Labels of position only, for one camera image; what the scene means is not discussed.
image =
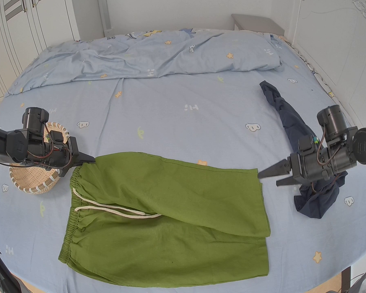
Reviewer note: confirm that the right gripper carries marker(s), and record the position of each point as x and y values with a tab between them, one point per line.
329	163

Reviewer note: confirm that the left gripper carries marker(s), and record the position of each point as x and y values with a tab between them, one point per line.
45	156

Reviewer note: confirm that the green shorts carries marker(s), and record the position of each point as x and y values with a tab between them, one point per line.
170	224

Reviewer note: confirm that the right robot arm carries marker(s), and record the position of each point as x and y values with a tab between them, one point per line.
332	121

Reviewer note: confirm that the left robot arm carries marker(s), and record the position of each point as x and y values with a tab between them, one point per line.
3	142

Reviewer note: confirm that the round woven basket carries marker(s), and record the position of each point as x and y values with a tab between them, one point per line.
33	183

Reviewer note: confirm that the dark blue garment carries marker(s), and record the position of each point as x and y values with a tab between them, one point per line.
288	114

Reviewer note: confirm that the bed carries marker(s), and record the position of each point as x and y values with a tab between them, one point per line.
186	117

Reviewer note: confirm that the pale blue quilt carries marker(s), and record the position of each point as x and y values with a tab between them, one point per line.
125	56

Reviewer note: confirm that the white wardrobe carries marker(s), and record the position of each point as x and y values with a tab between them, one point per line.
33	26

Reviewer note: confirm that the grey bedside table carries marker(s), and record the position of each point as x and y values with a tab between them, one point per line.
256	23

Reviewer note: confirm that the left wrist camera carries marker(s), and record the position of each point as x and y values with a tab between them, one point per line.
57	138

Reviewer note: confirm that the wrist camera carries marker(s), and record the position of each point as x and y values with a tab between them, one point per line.
57	138
307	145

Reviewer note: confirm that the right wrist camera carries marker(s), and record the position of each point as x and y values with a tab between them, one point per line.
307	145

